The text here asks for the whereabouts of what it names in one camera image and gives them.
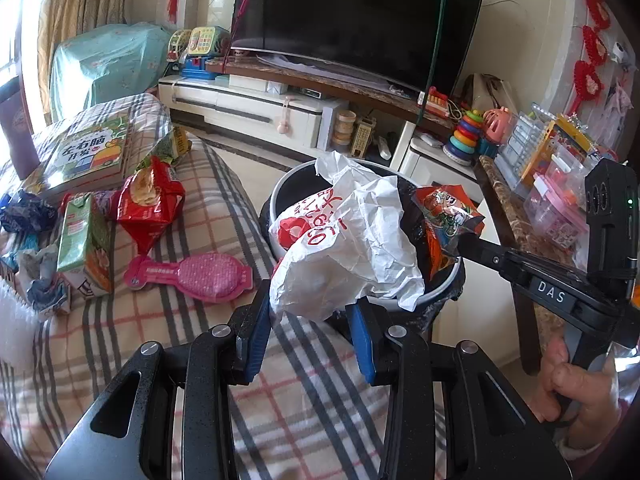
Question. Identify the beige patterned curtain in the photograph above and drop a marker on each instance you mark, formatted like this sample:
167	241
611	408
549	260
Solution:
80	0

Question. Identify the pink drawer lock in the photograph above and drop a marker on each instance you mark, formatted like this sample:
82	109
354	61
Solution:
282	117

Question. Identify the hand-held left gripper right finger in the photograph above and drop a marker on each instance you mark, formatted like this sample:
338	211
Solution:
362	347

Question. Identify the beige bag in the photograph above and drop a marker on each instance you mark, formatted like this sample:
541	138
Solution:
490	92

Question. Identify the red orange snack packet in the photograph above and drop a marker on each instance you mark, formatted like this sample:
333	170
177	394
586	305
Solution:
445	215

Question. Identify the pink plastic box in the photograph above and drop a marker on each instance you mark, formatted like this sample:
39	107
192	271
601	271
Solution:
555	205

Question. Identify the purple water bottle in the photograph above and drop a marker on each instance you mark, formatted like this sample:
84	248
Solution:
17	130

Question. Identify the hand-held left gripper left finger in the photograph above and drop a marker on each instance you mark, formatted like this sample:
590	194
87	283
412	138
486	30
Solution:
254	342

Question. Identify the white blue crumpled wrapper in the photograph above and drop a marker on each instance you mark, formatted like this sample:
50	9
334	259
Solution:
42	280

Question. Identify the white marble-top television cabinet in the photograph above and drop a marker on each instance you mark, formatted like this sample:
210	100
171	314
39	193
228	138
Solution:
240	105

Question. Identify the green drink carton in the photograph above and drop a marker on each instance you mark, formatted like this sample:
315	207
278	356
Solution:
82	240

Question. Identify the pink hairbrush on card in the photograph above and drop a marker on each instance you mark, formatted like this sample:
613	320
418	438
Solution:
205	275

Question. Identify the green snack bag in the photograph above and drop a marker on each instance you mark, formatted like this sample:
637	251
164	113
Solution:
172	147

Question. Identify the round wooden stacking toy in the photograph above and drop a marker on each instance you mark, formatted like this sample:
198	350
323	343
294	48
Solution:
345	127

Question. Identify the person's right hand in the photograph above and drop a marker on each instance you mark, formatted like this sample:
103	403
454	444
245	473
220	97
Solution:
585	400

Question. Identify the plaid blanket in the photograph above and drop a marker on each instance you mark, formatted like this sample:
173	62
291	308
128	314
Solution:
305	410

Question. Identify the children's picture book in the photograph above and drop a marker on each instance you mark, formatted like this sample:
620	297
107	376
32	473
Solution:
85	155

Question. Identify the red chip snack bag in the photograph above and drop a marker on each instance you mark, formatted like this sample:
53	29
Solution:
150	200

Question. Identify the brown marble side table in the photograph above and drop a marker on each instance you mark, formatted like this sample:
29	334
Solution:
505	195

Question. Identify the pink plastic toy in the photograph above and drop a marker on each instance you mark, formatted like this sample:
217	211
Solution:
500	125

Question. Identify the white trash bin black liner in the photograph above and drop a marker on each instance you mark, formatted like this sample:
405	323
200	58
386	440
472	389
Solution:
287	187

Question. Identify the clear plastic organizer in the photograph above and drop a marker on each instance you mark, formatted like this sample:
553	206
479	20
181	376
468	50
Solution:
522	145

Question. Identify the white security camera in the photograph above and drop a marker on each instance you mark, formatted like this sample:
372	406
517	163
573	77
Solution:
621	52

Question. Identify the toy phone yellow green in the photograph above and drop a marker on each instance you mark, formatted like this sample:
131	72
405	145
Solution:
205	50

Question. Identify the white box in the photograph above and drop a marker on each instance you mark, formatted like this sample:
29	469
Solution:
330	122

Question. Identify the teal floral furniture cover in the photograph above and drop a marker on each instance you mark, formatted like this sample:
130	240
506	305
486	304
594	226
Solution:
110	65

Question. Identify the wooden abacus toy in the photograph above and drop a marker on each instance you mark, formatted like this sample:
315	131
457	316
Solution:
362	137

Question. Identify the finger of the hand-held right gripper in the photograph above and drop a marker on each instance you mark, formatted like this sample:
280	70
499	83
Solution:
482	252

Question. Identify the black flat television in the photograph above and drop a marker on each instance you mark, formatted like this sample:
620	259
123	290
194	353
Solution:
350	10

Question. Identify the white plastic bag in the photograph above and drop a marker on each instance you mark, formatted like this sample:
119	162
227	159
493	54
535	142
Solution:
360	240

